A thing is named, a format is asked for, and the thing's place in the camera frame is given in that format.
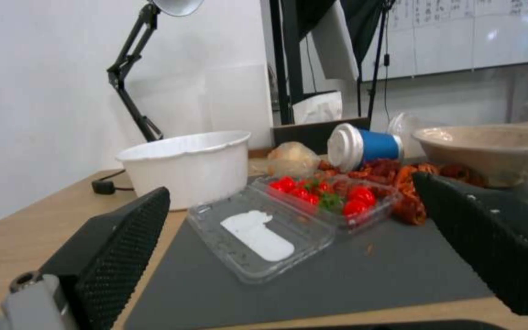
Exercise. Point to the dark grey desk mat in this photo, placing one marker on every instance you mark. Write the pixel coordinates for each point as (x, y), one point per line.
(319, 271)

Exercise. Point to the clear plastic cup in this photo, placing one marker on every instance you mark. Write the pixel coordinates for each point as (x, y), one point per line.
(404, 129)

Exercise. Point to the black articulated desk lamp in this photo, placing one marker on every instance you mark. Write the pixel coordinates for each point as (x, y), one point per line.
(140, 65)

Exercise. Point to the black softbox light stand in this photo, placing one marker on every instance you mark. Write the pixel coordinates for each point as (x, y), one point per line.
(332, 51)

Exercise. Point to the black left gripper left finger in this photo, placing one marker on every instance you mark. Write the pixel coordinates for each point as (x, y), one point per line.
(108, 247)

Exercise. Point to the whiteboard with writing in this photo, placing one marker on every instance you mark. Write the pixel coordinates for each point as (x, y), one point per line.
(456, 34)

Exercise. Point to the red strawberries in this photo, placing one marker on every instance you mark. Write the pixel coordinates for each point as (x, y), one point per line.
(328, 197)

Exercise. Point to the red crayfish shell pile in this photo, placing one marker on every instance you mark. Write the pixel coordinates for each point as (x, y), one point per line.
(406, 189)

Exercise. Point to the dark brown board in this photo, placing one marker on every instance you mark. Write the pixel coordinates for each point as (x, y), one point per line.
(310, 135)

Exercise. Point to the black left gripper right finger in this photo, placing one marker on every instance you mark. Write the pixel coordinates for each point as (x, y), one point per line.
(488, 233)

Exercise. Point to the clear plastic bag with food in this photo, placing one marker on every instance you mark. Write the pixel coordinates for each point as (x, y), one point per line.
(294, 158)

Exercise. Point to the blue paper coffee cup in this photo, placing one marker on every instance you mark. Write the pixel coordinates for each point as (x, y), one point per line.
(365, 146)

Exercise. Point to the white round plastic bowl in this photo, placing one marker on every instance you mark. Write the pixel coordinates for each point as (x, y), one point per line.
(190, 165)

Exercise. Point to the clear plastic clamshell box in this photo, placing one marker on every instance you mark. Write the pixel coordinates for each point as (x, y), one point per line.
(291, 220)

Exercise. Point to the beige paper bowl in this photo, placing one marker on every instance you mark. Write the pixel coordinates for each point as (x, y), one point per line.
(488, 151)

